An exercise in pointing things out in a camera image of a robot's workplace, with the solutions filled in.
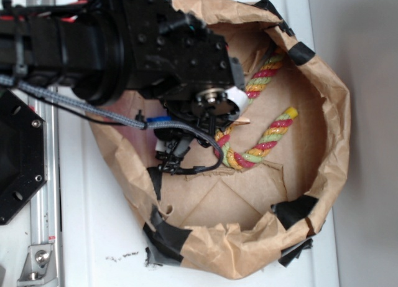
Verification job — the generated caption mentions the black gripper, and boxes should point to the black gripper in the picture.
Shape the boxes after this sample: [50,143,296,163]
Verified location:
[124,0,249,174]

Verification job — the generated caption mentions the orange spiral sea shell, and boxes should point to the orange spiral sea shell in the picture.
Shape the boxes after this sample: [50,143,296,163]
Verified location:
[233,117,251,126]

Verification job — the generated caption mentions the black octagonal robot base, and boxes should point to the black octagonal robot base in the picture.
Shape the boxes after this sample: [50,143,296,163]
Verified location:
[1,90,46,225]

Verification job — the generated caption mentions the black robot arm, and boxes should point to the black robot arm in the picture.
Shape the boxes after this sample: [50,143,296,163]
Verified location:
[1,0,249,174]

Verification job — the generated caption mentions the brown paper bag tray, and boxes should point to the brown paper bag tray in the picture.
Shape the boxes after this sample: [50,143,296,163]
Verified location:
[91,0,351,279]

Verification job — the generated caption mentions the white plastic tray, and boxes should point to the white plastic tray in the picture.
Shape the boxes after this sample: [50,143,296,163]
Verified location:
[55,0,340,287]

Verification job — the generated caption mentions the grey braided cable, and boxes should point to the grey braided cable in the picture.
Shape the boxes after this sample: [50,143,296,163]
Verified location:
[0,74,224,172]

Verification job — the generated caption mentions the red yellow green twisted rope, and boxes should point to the red yellow green twisted rope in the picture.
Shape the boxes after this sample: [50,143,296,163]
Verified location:
[213,52,299,171]

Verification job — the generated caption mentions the aluminium extrusion rail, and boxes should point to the aluminium extrusion rail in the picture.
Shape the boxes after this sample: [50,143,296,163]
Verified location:
[25,0,65,287]

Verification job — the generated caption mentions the metal corner bracket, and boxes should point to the metal corner bracket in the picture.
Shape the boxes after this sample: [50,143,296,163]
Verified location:
[17,243,58,286]

